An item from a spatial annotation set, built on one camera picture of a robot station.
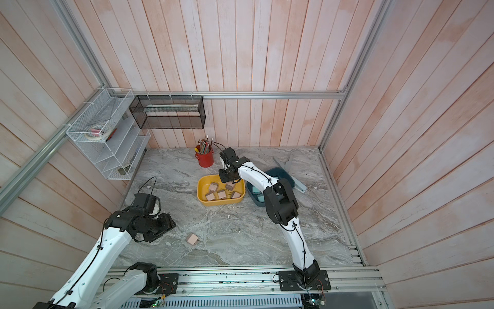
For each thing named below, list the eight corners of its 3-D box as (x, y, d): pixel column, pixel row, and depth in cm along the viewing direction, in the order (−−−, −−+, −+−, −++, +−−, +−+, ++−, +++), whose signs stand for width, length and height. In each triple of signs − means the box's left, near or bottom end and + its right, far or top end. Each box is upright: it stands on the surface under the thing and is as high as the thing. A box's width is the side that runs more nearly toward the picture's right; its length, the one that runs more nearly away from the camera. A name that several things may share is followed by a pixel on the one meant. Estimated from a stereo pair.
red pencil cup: (196, 166, 114) (192, 151, 105) (201, 158, 118) (197, 144, 109) (210, 169, 113) (207, 154, 103) (214, 161, 117) (211, 147, 107)
